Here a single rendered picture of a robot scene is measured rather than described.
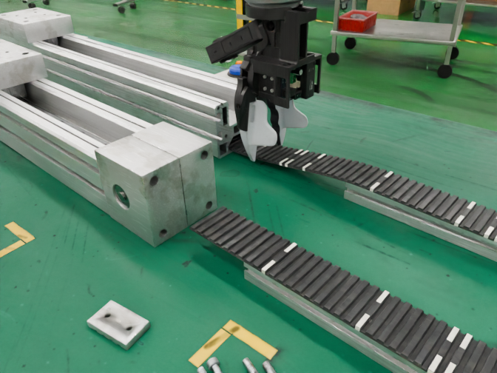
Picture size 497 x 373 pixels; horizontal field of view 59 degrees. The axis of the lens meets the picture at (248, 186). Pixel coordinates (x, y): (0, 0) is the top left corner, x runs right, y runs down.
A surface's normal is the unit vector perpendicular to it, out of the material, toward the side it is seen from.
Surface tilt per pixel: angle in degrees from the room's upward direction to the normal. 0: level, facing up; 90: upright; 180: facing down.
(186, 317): 0
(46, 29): 90
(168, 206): 90
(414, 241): 0
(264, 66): 90
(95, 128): 90
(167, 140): 0
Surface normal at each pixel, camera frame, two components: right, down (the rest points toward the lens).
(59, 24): 0.74, 0.35
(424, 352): -0.03, -0.84
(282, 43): -0.67, 0.42
